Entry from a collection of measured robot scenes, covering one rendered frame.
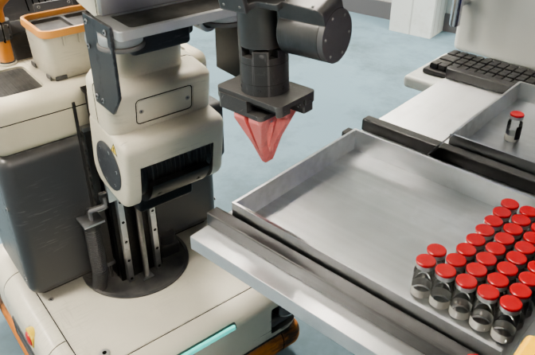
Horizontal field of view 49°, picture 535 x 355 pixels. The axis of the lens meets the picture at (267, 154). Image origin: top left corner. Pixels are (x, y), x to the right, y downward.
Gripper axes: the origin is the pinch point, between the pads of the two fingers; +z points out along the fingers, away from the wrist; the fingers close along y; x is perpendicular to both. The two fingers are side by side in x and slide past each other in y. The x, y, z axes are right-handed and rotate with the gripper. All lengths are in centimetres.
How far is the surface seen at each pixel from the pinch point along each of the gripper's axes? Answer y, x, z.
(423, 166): 11.6, 19.2, 6.3
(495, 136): 14.1, 37.5, 8.3
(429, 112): 1.9, 38.4, 8.1
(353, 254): 14.2, -1.0, 7.8
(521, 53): -2, 88, 13
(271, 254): 8.2, -8.5, 6.3
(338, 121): -108, 164, 94
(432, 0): -136, 299, 70
